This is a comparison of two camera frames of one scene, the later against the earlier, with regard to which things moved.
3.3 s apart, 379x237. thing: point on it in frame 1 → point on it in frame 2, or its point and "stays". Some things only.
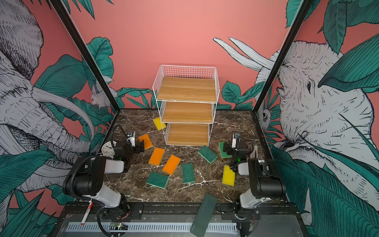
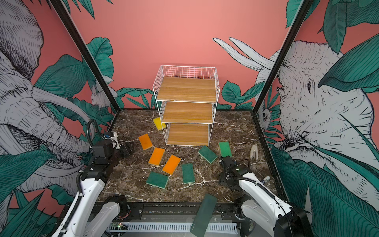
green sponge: (208, 154) stays
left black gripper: (136, 147) → (127, 149)
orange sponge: (147, 143) stays
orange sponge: (156, 156) stays
